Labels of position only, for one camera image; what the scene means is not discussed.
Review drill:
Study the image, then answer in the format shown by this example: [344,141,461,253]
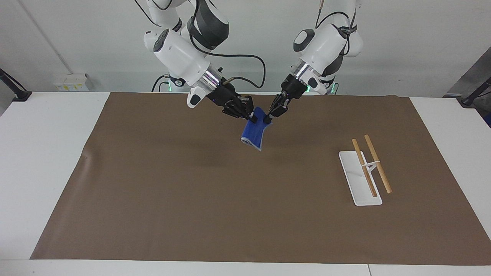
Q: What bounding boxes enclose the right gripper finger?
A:
[222,103,254,123]
[237,95,257,119]

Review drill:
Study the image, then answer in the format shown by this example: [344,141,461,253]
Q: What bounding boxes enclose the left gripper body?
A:
[280,74,307,101]

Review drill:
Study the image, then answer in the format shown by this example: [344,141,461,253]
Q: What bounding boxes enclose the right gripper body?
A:
[212,80,244,111]

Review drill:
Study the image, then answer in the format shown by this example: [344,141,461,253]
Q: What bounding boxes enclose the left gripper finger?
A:
[272,98,293,118]
[263,94,285,124]

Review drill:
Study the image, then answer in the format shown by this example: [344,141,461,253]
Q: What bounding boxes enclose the blue towel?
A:
[241,106,274,151]

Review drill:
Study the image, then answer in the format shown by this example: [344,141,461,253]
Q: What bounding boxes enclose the white rack with wooden rods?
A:
[339,134,393,207]

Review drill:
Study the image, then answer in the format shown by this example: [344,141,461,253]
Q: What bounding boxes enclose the black stand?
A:
[460,77,491,108]
[0,68,32,102]

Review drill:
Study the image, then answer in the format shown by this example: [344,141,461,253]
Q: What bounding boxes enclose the black cable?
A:
[315,11,357,31]
[151,74,170,93]
[189,0,266,89]

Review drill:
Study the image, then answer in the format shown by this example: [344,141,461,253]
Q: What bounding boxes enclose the white wall socket box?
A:
[53,73,94,92]

